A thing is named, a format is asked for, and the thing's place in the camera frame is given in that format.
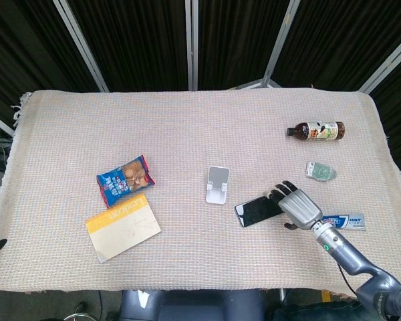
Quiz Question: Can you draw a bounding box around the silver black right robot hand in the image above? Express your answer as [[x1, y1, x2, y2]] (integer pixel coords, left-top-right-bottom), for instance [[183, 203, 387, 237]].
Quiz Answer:
[[269, 181, 323, 231]]

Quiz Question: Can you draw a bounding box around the black smartphone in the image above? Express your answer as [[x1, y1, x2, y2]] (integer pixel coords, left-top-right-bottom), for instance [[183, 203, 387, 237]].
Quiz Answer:
[[234, 196, 285, 228]]

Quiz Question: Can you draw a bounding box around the blue white toothpaste tube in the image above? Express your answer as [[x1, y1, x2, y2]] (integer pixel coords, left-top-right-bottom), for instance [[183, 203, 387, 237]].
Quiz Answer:
[[320, 213, 367, 231]]

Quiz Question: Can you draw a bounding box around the white phone stand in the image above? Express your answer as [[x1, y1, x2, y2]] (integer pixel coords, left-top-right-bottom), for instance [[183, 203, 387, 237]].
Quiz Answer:
[[205, 165, 231, 204]]

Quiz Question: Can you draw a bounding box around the green white small packet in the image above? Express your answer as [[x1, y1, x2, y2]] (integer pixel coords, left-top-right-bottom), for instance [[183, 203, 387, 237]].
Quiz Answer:
[[304, 160, 338, 182]]

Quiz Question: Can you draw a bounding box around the brown drink bottle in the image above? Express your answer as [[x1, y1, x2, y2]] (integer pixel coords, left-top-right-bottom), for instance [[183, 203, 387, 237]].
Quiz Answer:
[[286, 120, 346, 141]]

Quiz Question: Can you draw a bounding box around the beige woven tablecloth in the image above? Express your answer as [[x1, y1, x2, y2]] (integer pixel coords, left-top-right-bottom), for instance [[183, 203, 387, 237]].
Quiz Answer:
[[0, 88, 401, 298]]

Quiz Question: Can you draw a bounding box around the yellow white Lexicon notebook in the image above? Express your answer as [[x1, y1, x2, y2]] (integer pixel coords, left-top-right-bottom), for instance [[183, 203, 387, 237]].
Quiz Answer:
[[85, 193, 162, 264]]

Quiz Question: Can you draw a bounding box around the dark blue robot torso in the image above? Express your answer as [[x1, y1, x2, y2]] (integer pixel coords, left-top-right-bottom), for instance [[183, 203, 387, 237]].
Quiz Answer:
[[120, 289, 265, 321]]

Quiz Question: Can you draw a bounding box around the blue biscuit snack bag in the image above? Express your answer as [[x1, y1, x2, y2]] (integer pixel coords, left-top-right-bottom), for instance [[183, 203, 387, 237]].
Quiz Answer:
[[96, 154, 156, 207]]

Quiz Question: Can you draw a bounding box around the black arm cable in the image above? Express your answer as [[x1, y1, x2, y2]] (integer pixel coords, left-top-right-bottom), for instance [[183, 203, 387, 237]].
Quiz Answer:
[[336, 262, 358, 298]]

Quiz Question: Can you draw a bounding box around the black folding screen grey frame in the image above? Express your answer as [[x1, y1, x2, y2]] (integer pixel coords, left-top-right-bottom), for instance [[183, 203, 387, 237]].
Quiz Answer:
[[0, 0, 401, 175]]

